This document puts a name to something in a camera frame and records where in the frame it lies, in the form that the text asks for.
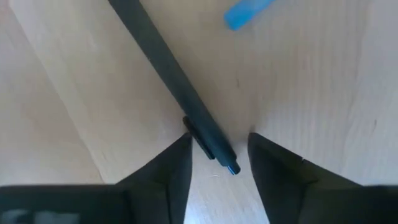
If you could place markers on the black pen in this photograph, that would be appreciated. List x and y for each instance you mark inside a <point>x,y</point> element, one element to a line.
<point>177,81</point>

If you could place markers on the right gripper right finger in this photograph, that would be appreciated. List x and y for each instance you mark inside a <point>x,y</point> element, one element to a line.
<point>295,193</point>

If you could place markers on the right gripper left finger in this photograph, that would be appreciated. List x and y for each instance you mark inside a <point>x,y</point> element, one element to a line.
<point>149,199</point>

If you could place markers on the blue pen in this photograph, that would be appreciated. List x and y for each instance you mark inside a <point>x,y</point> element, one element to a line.
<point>245,12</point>

